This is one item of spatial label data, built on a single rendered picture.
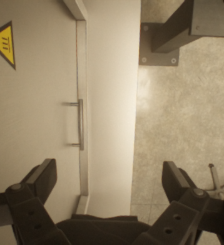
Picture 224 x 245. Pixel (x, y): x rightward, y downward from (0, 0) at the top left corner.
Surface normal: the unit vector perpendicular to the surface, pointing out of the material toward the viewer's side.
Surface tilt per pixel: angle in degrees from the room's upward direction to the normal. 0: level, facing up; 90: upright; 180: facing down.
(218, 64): 0
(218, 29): 0
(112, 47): 0
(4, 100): 90
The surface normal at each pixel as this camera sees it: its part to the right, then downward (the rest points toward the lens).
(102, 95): -0.03, 0.25
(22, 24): 1.00, 0.03
